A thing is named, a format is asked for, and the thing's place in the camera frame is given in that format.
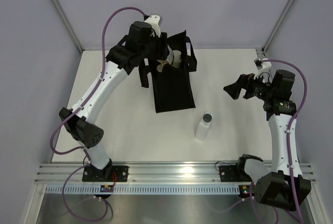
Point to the right aluminium frame post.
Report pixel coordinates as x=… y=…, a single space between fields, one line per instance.
x=278 y=25

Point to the beige pump bottle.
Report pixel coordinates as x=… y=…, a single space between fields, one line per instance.
x=161 y=65

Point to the green bottle white cap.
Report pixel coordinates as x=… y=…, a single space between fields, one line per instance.
x=177 y=59

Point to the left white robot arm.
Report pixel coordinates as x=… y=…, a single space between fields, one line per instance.
x=145 y=40

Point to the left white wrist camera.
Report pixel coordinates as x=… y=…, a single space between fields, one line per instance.
x=155 y=22

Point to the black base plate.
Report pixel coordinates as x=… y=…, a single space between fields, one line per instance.
x=117 y=173
x=230 y=173

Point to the amber clear bottle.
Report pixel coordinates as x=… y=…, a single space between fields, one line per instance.
x=170 y=57

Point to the aluminium mounting rail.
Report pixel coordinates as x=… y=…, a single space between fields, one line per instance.
x=141 y=173

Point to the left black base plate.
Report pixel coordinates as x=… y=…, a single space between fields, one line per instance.
x=117 y=173

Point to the left aluminium frame post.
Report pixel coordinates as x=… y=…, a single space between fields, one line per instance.
x=66 y=24

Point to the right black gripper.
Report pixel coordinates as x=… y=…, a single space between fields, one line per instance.
x=234 y=90

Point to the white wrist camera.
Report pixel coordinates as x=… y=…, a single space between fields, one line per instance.
x=263 y=66
x=155 y=22

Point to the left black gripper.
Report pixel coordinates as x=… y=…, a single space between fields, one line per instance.
x=162 y=51

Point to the white slotted cable duct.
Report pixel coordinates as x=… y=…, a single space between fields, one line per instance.
x=145 y=189

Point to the white bottle grey cap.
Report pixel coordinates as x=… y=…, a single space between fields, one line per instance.
x=204 y=126

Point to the black canvas bag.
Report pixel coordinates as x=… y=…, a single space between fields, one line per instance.
x=171 y=87

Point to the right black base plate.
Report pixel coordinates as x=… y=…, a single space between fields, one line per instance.
x=230 y=173

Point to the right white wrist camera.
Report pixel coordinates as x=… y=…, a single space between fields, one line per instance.
x=263 y=66

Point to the aluminium frame post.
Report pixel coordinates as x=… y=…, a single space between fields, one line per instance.
x=278 y=25
x=66 y=24

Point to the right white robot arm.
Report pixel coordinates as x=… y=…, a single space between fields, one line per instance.
x=283 y=186

